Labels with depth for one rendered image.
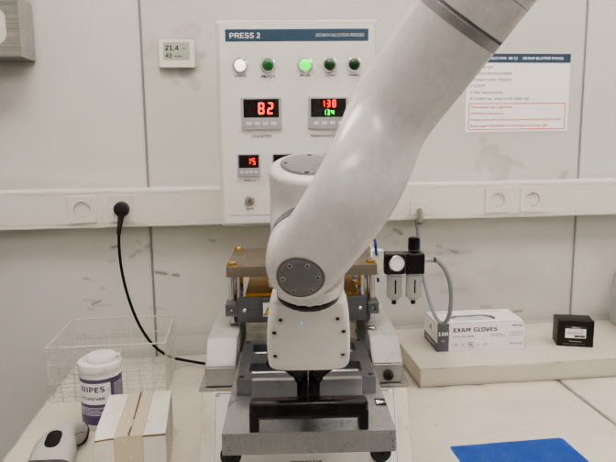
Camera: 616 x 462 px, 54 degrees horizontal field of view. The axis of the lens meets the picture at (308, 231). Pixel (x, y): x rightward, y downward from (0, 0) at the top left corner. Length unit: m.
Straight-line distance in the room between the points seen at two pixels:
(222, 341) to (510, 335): 0.84
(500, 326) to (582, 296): 0.41
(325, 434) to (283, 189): 0.33
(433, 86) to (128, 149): 1.19
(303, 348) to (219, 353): 0.32
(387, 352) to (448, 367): 0.48
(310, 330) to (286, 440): 0.16
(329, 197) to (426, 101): 0.13
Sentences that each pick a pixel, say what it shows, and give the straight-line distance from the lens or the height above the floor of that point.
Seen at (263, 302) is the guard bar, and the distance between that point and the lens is 1.09.
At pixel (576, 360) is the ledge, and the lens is 1.63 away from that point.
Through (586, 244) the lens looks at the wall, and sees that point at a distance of 1.94.
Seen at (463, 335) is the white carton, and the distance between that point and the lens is 1.61.
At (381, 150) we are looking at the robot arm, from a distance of 0.57.
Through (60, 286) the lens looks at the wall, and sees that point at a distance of 1.75.
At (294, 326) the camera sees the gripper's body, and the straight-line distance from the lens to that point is 0.72.
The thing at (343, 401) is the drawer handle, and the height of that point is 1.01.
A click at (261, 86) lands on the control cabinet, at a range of 1.28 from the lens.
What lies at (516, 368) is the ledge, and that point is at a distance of 1.57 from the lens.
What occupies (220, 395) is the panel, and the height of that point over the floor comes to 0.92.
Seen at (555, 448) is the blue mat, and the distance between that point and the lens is 1.30.
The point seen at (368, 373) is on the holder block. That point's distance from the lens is 0.91.
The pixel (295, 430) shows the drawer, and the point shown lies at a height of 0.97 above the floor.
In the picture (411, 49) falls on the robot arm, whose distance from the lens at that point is 0.58.
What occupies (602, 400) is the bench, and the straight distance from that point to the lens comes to 1.55.
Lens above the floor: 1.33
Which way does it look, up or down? 9 degrees down
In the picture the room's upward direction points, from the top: 1 degrees counter-clockwise
